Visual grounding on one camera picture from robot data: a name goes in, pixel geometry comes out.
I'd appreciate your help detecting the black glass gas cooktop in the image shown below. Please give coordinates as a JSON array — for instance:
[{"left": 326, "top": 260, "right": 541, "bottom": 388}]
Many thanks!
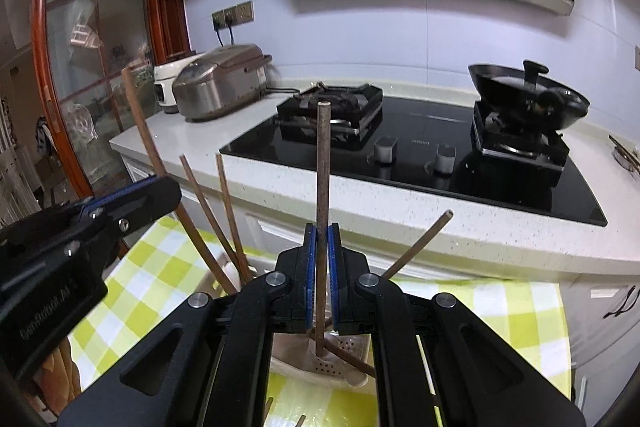
[{"left": 218, "top": 82, "right": 609, "bottom": 228}]

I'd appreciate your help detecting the yellow checkered tablecloth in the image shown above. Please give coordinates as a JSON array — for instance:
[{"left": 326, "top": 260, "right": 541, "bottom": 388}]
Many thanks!
[{"left": 65, "top": 213, "right": 574, "bottom": 427}]

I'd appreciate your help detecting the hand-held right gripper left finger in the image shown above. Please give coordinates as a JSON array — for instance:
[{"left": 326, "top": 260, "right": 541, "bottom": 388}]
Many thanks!
[{"left": 57, "top": 222, "right": 318, "bottom": 427}]

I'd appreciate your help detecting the black wok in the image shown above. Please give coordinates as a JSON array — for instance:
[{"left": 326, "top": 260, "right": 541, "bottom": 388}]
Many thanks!
[{"left": 468, "top": 60, "right": 591, "bottom": 133}]

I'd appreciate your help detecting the grey stove knob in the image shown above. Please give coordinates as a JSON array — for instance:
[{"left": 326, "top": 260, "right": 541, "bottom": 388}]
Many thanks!
[
  {"left": 433, "top": 144, "right": 457, "bottom": 174},
  {"left": 373, "top": 136, "right": 399, "bottom": 166}
]

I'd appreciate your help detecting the black burner grate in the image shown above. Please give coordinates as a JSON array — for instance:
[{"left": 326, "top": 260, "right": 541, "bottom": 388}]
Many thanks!
[
  {"left": 276, "top": 82, "right": 385, "bottom": 152},
  {"left": 471, "top": 100, "right": 571, "bottom": 186}
]

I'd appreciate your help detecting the wooden glass door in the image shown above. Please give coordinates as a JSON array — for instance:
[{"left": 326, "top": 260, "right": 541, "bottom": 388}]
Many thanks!
[{"left": 0, "top": 0, "right": 192, "bottom": 228}]

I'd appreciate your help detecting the black power cord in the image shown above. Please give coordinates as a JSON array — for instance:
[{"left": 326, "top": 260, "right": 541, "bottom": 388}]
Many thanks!
[{"left": 216, "top": 23, "right": 238, "bottom": 49}]

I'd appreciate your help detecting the beige plastic utensil basket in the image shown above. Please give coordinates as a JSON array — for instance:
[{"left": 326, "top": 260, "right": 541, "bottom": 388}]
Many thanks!
[{"left": 220, "top": 257, "right": 381, "bottom": 391}]

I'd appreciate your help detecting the silver rice cooker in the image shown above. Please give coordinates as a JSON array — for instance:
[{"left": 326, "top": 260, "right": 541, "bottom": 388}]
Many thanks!
[{"left": 172, "top": 43, "right": 274, "bottom": 123}]

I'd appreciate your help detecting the small white cooker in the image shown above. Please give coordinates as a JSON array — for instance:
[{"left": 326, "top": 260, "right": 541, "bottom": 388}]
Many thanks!
[{"left": 152, "top": 52, "right": 204, "bottom": 114}]

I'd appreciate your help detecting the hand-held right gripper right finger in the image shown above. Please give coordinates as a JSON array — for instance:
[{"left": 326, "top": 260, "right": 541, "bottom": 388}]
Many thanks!
[{"left": 328, "top": 222, "right": 587, "bottom": 427}]

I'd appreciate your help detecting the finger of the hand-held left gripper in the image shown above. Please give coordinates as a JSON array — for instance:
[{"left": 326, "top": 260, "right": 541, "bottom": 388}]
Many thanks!
[{"left": 75, "top": 176, "right": 182, "bottom": 259}]

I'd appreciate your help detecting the metal bowl with chopsticks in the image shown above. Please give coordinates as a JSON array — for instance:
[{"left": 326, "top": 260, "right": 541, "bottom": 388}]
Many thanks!
[{"left": 608, "top": 134, "right": 640, "bottom": 171}]

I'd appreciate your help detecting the white base cabinet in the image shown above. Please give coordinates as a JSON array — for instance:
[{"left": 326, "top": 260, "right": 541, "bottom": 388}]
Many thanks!
[{"left": 110, "top": 141, "right": 640, "bottom": 413}]

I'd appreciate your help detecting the wall outlet panel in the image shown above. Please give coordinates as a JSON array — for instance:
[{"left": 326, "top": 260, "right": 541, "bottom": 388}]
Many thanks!
[{"left": 211, "top": 0, "right": 255, "bottom": 31}]

